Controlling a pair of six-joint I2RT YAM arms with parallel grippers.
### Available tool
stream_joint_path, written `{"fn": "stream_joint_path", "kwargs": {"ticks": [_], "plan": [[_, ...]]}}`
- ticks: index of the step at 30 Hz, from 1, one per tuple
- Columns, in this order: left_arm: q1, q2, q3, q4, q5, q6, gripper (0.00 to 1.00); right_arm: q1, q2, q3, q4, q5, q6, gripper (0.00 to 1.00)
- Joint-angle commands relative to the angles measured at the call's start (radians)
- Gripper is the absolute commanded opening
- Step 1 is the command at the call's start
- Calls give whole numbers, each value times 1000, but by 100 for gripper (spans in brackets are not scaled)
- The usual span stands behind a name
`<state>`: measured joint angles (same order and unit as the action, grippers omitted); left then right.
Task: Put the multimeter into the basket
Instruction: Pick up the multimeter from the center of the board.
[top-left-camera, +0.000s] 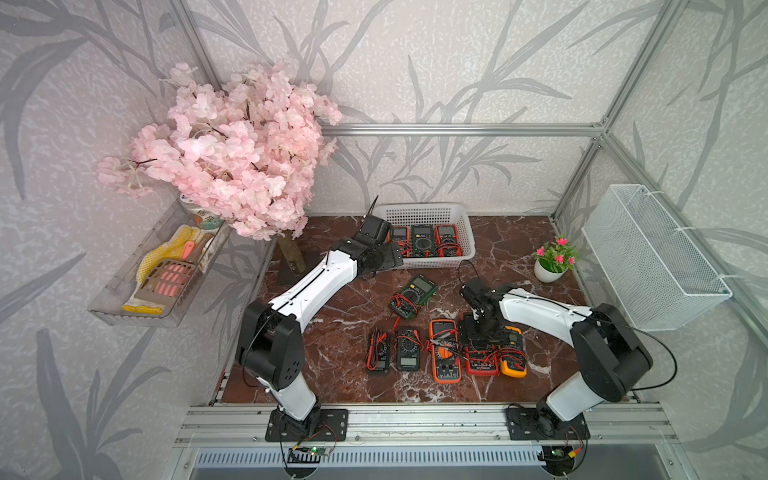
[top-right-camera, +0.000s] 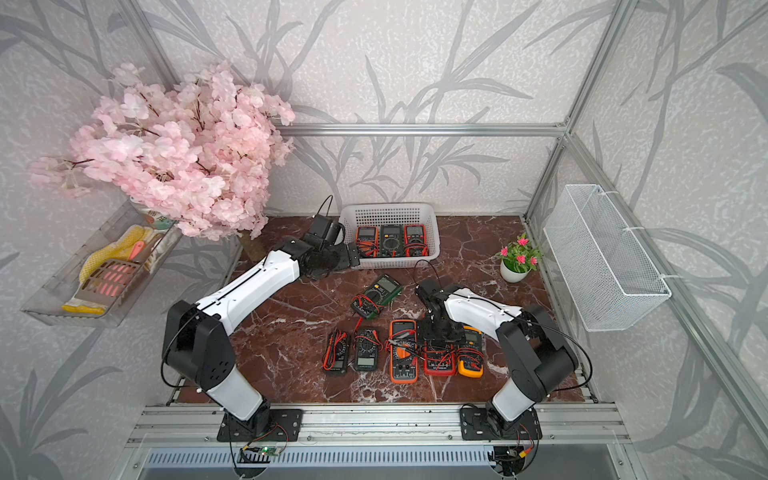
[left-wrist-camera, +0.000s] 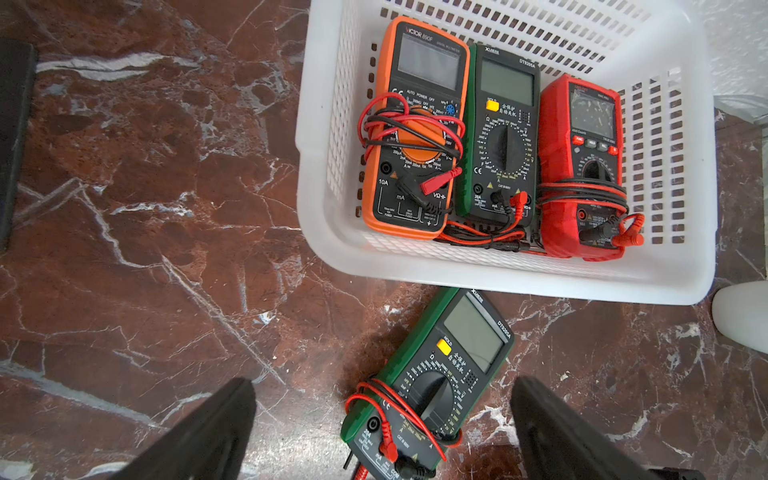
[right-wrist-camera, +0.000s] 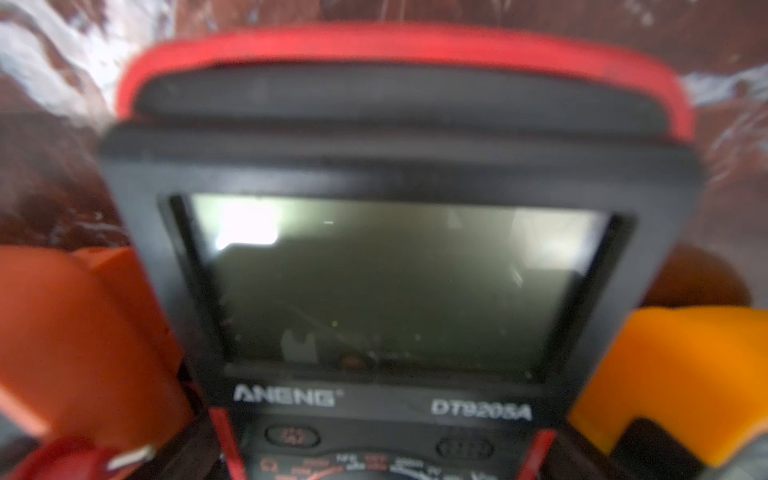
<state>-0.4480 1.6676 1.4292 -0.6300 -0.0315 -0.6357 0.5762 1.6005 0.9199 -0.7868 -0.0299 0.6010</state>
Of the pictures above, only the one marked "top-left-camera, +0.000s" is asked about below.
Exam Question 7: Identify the orange multimeter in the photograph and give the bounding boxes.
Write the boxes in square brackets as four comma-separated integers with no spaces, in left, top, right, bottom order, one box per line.
[429,319,462,385]
[389,226,411,258]

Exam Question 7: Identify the large red multimeter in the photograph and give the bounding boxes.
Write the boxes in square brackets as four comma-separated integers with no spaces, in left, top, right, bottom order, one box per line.
[457,312,500,376]

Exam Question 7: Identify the small red multimeter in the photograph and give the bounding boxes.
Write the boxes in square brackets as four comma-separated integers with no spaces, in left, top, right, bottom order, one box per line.
[435,224,462,257]

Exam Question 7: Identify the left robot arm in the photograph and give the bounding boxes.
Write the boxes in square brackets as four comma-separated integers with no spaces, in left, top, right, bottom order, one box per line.
[238,214,403,442]

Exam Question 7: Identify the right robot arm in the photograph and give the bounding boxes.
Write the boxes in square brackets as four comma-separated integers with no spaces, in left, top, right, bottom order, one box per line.
[459,278,653,441]

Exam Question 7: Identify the white plastic basket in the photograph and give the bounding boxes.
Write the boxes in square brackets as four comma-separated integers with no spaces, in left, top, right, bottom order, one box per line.
[373,203,476,270]

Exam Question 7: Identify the yellow multimeter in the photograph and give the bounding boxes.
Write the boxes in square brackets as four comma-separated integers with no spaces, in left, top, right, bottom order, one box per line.
[499,326,528,379]

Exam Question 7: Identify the green multimeter tilted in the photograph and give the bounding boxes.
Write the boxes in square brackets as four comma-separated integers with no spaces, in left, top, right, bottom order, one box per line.
[388,274,438,320]

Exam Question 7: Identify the dark grey green multimeter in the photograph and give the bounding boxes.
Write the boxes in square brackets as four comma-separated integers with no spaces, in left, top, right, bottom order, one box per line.
[396,327,423,372]

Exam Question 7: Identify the small black multimeter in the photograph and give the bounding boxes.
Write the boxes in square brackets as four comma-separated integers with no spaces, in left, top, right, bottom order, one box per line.
[365,328,390,373]

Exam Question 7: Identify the black metal tree base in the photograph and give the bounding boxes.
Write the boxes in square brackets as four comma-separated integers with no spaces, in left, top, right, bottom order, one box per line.
[275,248,322,288]

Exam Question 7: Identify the small potted pink flowers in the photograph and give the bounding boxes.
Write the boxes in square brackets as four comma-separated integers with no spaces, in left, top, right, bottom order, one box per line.
[534,235,579,283]

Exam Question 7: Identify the pink cherry blossom tree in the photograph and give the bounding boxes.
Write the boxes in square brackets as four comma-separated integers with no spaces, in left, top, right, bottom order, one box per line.
[95,63,343,240]

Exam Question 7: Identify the yellow mesh item on shelf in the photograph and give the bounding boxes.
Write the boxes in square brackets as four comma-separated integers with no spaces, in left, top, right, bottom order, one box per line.
[136,225,201,285]

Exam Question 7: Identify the brown pink slotted tool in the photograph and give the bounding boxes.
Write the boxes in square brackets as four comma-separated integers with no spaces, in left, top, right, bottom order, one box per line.
[136,259,197,305]

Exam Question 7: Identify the white wire wall basket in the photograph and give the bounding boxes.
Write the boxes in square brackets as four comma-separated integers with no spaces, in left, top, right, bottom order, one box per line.
[582,184,732,331]

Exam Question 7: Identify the clear acrylic wall shelf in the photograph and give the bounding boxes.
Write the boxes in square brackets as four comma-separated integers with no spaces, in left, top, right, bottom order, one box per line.
[87,202,231,328]

